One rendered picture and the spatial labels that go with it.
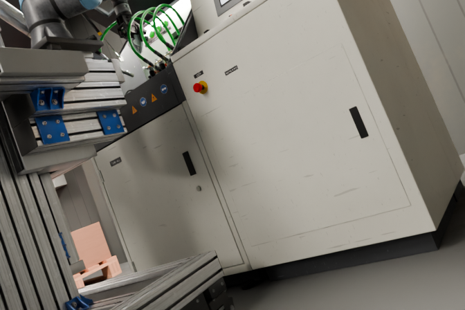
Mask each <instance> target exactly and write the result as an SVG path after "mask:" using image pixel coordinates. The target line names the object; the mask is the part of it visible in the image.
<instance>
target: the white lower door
mask: <svg viewBox="0 0 465 310"><path fill-rule="evenodd" d="M94 158H95V161H96V164H97V166H98V169H99V171H98V173H99V175H100V178H101V181H102V183H104V186H105V188H106V191H107V194H108V196H109V200H110V202H111V205H112V208H113V211H114V213H115V216H116V219H117V221H118V224H119V226H120V230H121V232H122V236H123V238H124V240H125V243H126V246H127V249H128V251H129V254H130V257H131V260H132V262H131V264H132V266H133V269H134V272H139V271H143V270H145V269H149V268H153V267H156V266H160V265H163V264H167V263H170V262H175V261H178V260H180V259H185V258H188V257H192V256H195V255H200V254H202V253H207V252H210V251H213V250H215V251H216V254H217V257H218V259H219V262H220V264H221V267H222V268H225V267H229V266H234V265H238V264H243V263H244V261H243V258H242V256H241V253H240V251H239V248H238V245H237V242H236V241H235V237H234V235H233V232H232V230H231V228H230V224H229V223H228V220H227V217H226V214H225V212H224V209H223V207H222V204H221V202H220V199H219V196H218V194H217V191H216V189H215V186H214V183H213V181H212V178H211V176H210V173H209V171H208V168H207V165H206V162H205V161H204V158H203V155H202V153H201V150H200V147H199V144H198V142H197V140H196V137H195V135H194V132H193V130H192V126H191V124H190V121H189V119H188V116H187V114H186V112H185V109H184V106H183V104H180V105H179V106H177V107H175V108H173V109H172V110H170V111H168V112H167V113H164V114H163V115H162V116H159V117H158V118H156V119H154V120H153V121H151V122H149V123H147V124H146V125H144V126H142V127H140V128H139V129H137V130H135V131H133V132H131V133H130V134H128V135H126V136H125V137H123V138H121V139H120V140H117V141H116V142H114V143H112V144H111V145H109V146H107V147H105V148H104V149H102V150H100V151H99V152H97V156H96V157H94Z"/></svg>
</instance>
